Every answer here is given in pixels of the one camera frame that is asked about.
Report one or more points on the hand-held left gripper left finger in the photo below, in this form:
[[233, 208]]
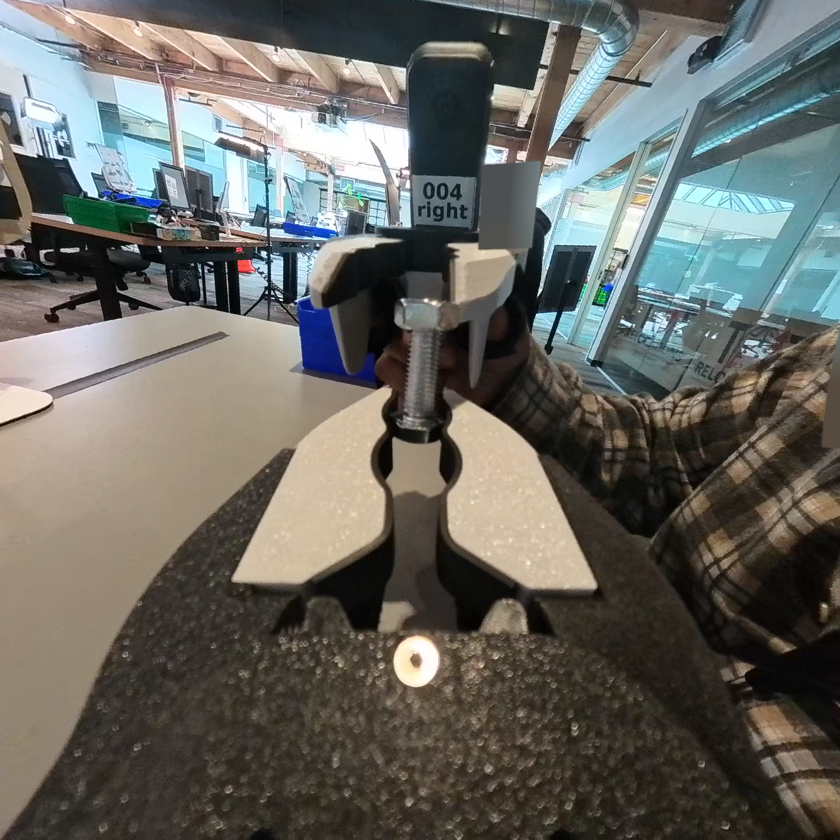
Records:
[[321, 499]]

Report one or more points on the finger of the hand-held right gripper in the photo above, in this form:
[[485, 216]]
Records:
[[348, 328], [482, 275]]

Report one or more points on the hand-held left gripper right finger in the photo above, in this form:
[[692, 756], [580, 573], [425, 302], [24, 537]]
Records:
[[512, 512]]

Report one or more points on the blue plastic bin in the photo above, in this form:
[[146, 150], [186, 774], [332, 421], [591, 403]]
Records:
[[321, 354]]

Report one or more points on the steel hex bolt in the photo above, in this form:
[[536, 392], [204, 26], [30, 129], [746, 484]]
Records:
[[423, 374]]

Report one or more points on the steel hex nut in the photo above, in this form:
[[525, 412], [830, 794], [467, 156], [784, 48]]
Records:
[[423, 434]]

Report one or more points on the person's right forearm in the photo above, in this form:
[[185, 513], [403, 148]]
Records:
[[722, 459]]

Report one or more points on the person's right hand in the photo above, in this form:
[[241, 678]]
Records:
[[502, 374]]

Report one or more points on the black display board on stand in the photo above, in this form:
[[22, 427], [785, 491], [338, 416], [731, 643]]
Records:
[[568, 275]]

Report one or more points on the blue flat tray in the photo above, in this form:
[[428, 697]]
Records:
[[308, 229]]

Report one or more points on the orange traffic cone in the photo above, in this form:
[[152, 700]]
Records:
[[245, 268]]

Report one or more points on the black tripod light stand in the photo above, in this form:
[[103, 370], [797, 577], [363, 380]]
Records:
[[267, 216]]

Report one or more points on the black ceiling panel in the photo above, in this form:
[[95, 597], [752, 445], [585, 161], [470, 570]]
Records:
[[295, 33]]

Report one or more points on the black computer monitor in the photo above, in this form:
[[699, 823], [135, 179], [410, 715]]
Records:
[[174, 187], [202, 193]]

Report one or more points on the black office chair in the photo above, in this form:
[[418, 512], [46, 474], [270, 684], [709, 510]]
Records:
[[124, 259]]

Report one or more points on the wooden office desk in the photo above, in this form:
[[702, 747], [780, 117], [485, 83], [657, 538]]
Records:
[[98, 233]]

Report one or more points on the green plastic crate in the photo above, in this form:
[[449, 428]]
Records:
[[98, 213]]

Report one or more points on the white stand base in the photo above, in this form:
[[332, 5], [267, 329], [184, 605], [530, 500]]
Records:
[[19, 403]]

